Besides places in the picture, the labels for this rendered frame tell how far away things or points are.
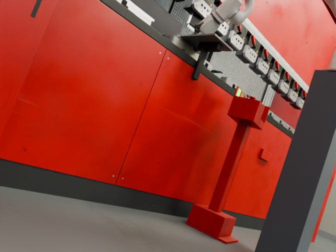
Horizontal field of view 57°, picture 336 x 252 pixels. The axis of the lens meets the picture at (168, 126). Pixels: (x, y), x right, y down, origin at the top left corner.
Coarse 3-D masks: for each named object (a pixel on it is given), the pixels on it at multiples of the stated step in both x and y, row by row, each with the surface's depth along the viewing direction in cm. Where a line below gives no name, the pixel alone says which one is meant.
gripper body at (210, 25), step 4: (208, 16) 175; (212, 16) 174; (204, 20) 176; (208, 20) 174; (212, 20) 174; (204, 24) 175; (208, 24) 175; (212, 24) 176; (216, 24) 177; (200, 28) 176; (204, 28) 177; (208, 28) 177; (212, 28) 178; (216, 28) 179; (204, 32) 179; (208, 32) 180; (212, 32) 180
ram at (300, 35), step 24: (216, 0) 196; (264, 0) 225; (288, 0) 247; (312, 0) 273; (264, 24) 231; (288, 24) 253; (312, 24) 281; (288, 48) 260; (312, 48) 289; (288, 72) 267; (312, 72) 298
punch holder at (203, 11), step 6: (186, 0) 185; (192, 0) 181; (198, 0) 181; (204, 0) 185; (210, 0) 188; (186, 6) 183; (192, 6) 181; (198, 6) 182; (204, 6) 186; (210, 6) 189; (198, 12) 184; (204, 12) 186
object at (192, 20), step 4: (192, 12) 185; (192, 16) 185; (196, 16) 187; (188, 20) 185; (192, 20) 186; (196, 20) 188; (200, 20) 190; (188, 24) 185; (192, 24) 186; (192, 28) 188
